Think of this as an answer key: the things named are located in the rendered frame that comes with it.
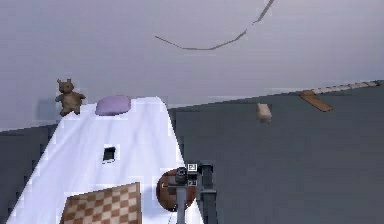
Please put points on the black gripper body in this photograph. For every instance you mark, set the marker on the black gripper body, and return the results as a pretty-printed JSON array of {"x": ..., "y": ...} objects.
[{"x": 181, "y": 175}]

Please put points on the brown checkered board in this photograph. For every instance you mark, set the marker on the brown checkered board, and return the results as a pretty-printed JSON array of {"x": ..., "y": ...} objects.
[{"x": 106, "y": 206}]

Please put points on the brown teddy bear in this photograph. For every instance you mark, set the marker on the brown teddy bear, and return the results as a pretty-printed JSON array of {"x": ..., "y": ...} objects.
[{"x": 69, "y": 98}]

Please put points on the white bed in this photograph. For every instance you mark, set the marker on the white bed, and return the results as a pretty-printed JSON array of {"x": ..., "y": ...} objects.
[{"x": 133, "y": 140}]

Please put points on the pale striped strip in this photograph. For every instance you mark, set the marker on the pale striped strip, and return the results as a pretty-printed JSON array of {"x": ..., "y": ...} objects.
[{"x": 343, "y": 87}]

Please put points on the orange-brown plank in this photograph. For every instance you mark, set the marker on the orange-brown plank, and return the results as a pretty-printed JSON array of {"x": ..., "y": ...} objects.
[{"x": 316, "y": 100}]

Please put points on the purple pillow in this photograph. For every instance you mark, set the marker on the purple pillow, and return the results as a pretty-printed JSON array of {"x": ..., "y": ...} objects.
[{"x": 113, "y": 105}]

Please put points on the small black square object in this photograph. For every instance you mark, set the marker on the small black square object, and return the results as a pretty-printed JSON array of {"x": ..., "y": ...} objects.
[{"x": 109, "y": 153}]

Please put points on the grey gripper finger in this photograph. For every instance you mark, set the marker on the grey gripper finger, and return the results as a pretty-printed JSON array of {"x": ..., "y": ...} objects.
[{"x": 172, "y": 184}]

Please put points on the thin grey curved bar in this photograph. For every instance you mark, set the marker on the thin grey curved bar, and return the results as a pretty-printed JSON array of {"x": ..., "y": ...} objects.
[{"x": 213, "y": 47}]

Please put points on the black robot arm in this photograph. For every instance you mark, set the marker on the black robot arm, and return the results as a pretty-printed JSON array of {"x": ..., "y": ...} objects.
[{"x": 207, "y": 200}]

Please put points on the beige block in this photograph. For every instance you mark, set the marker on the beige block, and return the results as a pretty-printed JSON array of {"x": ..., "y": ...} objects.
[{"x": 264, "y": 112}]

